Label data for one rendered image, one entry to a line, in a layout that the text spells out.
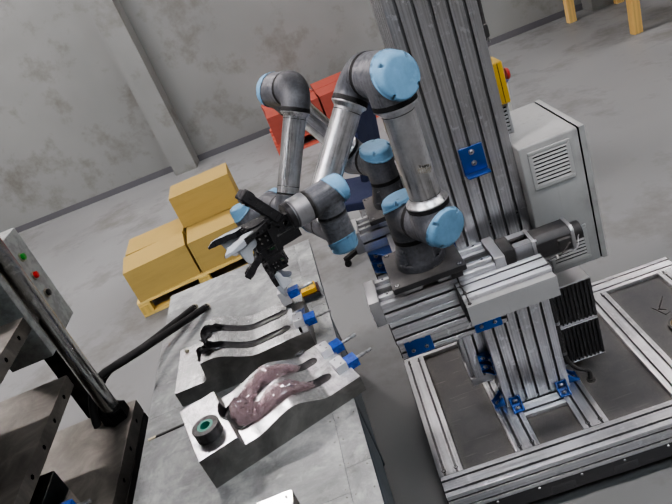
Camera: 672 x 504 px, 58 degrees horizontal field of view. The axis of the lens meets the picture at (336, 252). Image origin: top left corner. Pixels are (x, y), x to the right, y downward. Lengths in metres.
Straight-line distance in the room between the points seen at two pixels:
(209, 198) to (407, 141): 3.48
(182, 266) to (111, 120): 4.10
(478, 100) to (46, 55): 7.17
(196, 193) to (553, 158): 3.41
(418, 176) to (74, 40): 7.14
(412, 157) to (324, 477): 0.85
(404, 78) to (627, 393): 1.49
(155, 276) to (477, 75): 3.39
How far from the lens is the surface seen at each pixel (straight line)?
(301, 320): 2.04
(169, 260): 4.68
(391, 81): 1.45
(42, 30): 8.50
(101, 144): 8.62
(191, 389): 2.13
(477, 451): 2.36
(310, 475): 1.68
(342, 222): 1.46
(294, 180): 1.99
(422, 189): 1.57
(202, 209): 4.91
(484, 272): 1.84
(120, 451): 2.21
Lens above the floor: 1.96
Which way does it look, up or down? 26 degrees down
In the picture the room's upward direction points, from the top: 23 degrees counter-clockwise
